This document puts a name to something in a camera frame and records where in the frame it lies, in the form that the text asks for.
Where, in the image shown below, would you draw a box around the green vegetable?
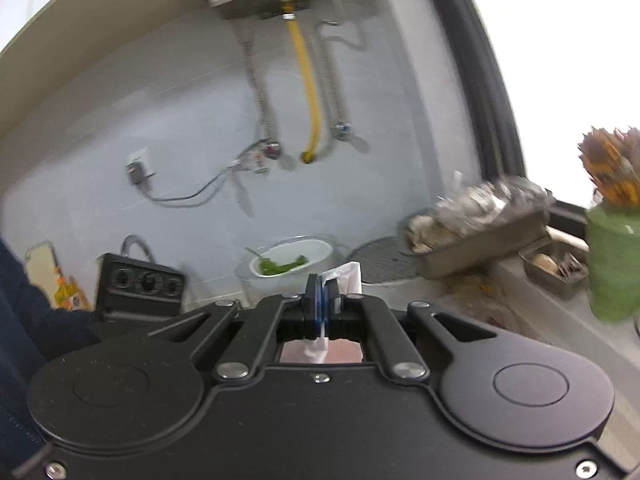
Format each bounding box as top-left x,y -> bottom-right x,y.
257,255 -> 307,277

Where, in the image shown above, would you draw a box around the wall socket with plug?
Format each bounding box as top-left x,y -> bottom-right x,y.
124,148 -> 157,192

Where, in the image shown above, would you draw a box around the dried flowers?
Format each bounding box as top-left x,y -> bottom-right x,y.
577,126 -> 640,209

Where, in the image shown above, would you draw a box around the beige wall cabinet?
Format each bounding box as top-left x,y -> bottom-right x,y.
0,0 -> 212,132

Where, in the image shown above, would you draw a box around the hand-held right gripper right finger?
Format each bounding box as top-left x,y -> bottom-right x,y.
323,281 -> 502,384

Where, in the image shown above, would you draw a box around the colourful printed package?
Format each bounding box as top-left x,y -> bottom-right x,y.
24,241 -> 92,312

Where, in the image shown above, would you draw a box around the person's dark blue clothing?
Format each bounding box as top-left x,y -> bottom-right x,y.
0,236 -> 107,463

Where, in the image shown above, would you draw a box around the white bowl with greens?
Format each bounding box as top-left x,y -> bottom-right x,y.
234,232 -> 352,307

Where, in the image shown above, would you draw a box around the green vase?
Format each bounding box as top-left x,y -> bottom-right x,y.
584,202 -> 640,324

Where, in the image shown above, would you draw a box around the pink box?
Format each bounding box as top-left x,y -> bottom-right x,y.
277,338 -> 364,364

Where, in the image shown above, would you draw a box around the metal hose with red valve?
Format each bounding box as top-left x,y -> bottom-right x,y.
239,14 -> 284,159

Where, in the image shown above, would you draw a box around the small steel tray with items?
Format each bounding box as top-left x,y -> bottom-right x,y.
518,234 -> 592,302

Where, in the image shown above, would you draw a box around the white tissue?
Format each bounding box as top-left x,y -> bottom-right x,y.
304,261 -> 363,365

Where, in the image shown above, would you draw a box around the metal hose with plain valve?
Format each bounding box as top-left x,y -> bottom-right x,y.
314,0 -> 355,142

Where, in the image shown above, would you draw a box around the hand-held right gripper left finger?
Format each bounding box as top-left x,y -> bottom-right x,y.
149,273 -> 323,384

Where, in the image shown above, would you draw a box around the clear plastic bag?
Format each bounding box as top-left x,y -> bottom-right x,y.
439,274 -> 527,327

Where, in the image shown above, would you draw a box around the large steel tray with food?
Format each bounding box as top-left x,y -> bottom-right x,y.
399,175 -> 557,282

